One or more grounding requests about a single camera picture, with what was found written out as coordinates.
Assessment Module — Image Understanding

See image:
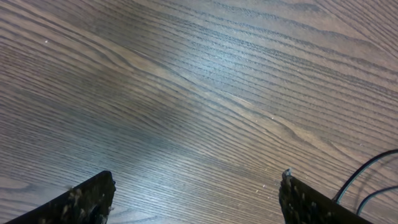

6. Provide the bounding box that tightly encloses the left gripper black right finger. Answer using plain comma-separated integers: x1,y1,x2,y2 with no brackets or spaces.
279,169,371,224

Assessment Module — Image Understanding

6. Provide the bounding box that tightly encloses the black USB-A cable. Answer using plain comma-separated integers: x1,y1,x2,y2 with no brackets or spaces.
331,149,398,216

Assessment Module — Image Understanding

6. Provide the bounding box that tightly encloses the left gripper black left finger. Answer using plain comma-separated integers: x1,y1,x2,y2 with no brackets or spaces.
6,170,116,224

